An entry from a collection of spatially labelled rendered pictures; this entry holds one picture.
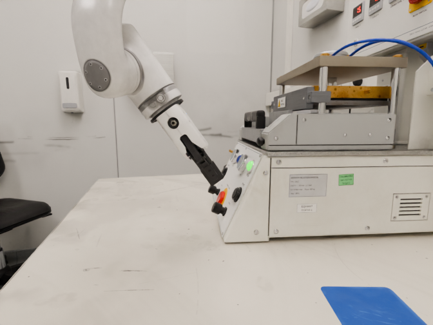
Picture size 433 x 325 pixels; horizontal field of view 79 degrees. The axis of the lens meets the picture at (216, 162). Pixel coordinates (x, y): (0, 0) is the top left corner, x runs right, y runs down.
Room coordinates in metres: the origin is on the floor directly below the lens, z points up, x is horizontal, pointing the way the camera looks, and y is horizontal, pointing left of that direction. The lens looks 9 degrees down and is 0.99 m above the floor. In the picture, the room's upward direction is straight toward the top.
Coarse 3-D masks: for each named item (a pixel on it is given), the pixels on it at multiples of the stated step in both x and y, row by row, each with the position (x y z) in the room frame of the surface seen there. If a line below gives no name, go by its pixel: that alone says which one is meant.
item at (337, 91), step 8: (328, 80) 0.65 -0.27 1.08; (336, 80) 0.66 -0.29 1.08; (328, 88) 0.56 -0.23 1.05; (336, 88) 0.56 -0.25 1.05; (344, 88) 0.56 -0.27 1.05; (352, 88) 0.56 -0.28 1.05; (360, 88) 0.57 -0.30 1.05; (368, 88) 0.57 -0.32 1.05; (376, 88) 0.57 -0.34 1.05; (384, 88) 0.57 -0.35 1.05; (336, 96) 0.56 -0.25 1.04; (344, 96) 0.56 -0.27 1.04; (352, 96) 0.56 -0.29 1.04; (360, 96) 0.57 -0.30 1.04; (368, 96) 0.57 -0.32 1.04; (376, 96) 0.57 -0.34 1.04; (384, 96) 0.57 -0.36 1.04; (328, 104) 0.56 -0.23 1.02; (336, 104) 0.56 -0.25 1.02; (344, 104) 0.56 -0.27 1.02; (352, 104) 0.56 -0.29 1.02; (360, 104) 0.57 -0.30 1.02; (368, 104) 0.57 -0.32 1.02; (376, 104) 0.57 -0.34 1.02; (384, 104) 0.57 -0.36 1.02
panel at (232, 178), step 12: (240, 144) 0.74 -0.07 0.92; (252, 156) 0.57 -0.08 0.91; (228, 168) 0.75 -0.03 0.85; (252, 168) 0.52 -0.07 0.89; (228, 180) 0.68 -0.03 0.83; (240, 180) 0.56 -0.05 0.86; (228, 192) 0.62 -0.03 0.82; (240, 192) 0.51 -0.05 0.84; (228, 204) 0.57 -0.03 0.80; (228, 216) 0.52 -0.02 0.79
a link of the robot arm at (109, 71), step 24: (96, 0) 0.39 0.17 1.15; (120, 0) 0.41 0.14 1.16; (72, 24) 0.41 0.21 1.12; (96, 24) 0.39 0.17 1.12; (120, 24) 0.40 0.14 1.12; (96, 48) 0.40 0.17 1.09; (120, 48) 0.41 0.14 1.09; (96, 72) 0.40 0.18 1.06; (120, 72) 0.41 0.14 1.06; (120, 96) 0.44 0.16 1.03
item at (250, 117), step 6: (246, 114) 0.69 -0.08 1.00; (252, 114) 0.62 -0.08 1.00; (258, 114) 0.58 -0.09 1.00; (264, 114) 0.58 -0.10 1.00; (246, 120) 0.69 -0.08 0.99; (252, 120) 0.62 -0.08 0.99; (258, 120) 0.58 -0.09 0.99; (264, 120) 0.58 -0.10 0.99; (246, 126) 0.71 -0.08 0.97; (258, 126) 0.58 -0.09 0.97; (264, 126) 0.58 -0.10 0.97
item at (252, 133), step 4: (272, 112) 0.70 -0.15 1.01; (276, 112) 0.67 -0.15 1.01; (280, 112) 0.64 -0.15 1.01; (284, 112) 0.61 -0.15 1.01; (288, 112) 0.58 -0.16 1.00; (292, 112) 0.58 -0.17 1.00; (272, 116) 0.70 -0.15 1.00; (276, 116) 0.66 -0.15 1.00; (272, 120) 0.70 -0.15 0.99; (244, 128) 0.72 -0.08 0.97; (248, 128) 0.66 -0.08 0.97; (252, 128) 0.62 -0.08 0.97; (256, 128) 0.58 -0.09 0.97; (264, 128) 0.58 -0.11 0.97; (244, 132) 0.71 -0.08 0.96; (248, 132) 0.66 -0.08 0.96; (252, 132) 0.62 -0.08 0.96; (256, 132) 0.57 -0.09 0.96; (260, 132) 0.54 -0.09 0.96; (244, 136) 0.71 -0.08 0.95; (248, 136) 0.66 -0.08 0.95; (252, 136) 0.62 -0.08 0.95; (256, 136) 0.57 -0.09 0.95; (260, 136) 0.54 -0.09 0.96; (252, 140) 0.62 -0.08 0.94
